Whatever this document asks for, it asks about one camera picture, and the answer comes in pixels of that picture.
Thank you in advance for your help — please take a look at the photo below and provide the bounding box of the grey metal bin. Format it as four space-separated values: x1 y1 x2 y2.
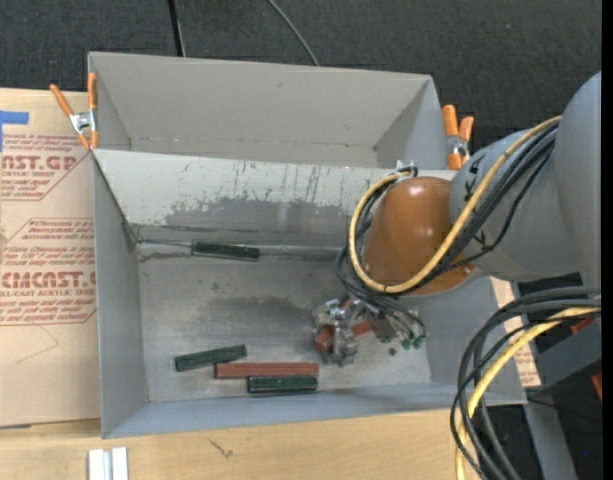
87 51 528 440

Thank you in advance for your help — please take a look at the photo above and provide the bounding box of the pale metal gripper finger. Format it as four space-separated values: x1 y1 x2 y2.
312 298 355 327
324 323 360 368

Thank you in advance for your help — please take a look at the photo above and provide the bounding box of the dark green flat block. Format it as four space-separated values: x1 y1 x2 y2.
246 374 320 395
174 343 249 373
190 241 262 262

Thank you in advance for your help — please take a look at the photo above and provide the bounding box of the brown cardboard board red print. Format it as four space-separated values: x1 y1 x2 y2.
0 86 543 431

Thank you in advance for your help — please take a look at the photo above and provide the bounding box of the red-brown block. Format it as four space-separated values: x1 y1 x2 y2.
213 361 321 381
313 317 375 355

